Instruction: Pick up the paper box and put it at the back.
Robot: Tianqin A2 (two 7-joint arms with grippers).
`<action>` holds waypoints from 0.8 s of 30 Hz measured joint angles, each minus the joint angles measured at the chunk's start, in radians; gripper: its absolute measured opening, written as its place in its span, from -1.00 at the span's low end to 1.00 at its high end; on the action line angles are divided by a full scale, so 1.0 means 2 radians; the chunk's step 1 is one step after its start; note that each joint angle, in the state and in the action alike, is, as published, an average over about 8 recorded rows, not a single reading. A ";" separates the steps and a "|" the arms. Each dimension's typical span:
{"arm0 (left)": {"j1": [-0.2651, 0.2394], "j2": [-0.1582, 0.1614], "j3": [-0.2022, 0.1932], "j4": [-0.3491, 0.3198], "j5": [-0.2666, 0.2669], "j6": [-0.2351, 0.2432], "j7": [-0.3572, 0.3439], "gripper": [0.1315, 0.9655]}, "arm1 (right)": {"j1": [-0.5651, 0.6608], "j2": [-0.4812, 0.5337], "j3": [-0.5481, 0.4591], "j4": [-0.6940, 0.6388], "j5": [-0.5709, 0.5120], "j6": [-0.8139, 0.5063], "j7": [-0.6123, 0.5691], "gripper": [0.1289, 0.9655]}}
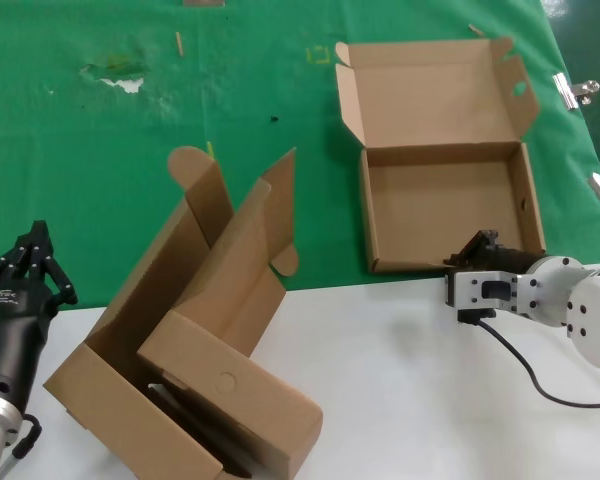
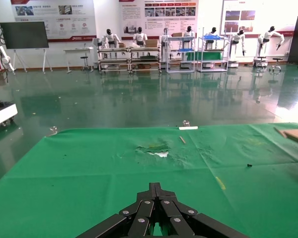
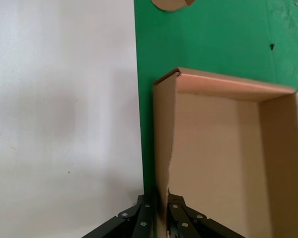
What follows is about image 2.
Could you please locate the white rack with blue tray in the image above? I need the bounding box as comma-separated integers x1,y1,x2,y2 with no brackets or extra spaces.
197,35,229,73

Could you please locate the wall poster with photo row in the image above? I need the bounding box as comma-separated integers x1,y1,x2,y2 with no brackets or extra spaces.
118,0,200,41

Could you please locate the white table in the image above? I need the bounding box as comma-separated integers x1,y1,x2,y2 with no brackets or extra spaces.
63,46,95,74

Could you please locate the black display screen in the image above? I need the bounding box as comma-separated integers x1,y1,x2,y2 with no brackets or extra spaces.
0,21,50,50

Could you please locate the metal pipe shelf rack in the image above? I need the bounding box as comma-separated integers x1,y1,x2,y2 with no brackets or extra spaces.
97,45,132,75
129,45,162,74

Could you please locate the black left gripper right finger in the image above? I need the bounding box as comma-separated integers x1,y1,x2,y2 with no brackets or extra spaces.
155,182,250,238

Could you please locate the wall poster with logo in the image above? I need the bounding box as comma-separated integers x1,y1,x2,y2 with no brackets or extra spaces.
10,0,97,43

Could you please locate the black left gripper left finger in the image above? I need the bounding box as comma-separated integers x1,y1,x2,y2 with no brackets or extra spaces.
75,182,157,238

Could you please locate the white frame rack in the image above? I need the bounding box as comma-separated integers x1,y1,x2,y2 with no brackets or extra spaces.
164,36,197,73

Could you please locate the black stool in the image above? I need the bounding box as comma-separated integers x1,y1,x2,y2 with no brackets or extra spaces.
269,57,282,73
80,56,94,72

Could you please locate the thin yellow stick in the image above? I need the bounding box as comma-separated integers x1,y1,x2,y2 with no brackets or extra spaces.
215,176,227,191

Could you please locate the white wheeled machine base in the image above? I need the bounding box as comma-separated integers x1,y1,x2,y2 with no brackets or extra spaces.
0,83,18,130

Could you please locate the white screen stand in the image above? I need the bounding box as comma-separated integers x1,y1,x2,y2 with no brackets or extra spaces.
13,48,53,74

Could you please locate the white black-headed humanoid robot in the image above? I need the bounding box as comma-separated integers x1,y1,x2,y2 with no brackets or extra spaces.
159,27,172,62
253,26,286,68
132,26,149,48
183,25,196,38
101,28,122,49
227,28,247,68
205,27,222,37

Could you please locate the green tablecloth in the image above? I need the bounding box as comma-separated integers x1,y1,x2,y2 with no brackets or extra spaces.
0,121,298,238

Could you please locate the wall poster with landscape photos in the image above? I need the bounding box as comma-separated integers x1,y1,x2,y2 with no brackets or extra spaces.
220,0,298,38

